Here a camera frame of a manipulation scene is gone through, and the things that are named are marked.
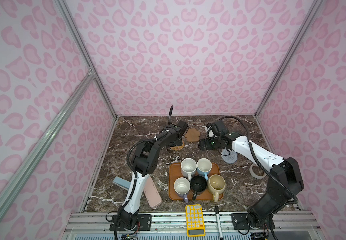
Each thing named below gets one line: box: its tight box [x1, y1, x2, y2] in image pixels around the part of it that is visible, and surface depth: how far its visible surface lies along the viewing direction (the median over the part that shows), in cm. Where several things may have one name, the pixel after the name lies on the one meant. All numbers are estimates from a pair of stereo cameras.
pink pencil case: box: [143, 176, 163, 209], surface depth 82 cm
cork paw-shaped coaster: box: [184, 128, 200, 142], surface depth 109 cm
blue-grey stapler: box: [112, 176, 131, 191], surface depth 85 cm
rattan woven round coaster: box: [170, 141, 185, 151], surface depth 102 cm
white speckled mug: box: [180, 157, 197, 181], surface depth 87 cm
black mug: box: [190, 175, 208, 201], surface depth 79 cm
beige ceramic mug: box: [207, 174, 226, 203], surface depth 79 cm
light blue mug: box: [197, 158, 213, 181], surface depth 86 cm
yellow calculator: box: [185, 204, 206, 237], surface depth 74 cm
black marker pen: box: [215, 205, 223, 240], surface depth 75 cm
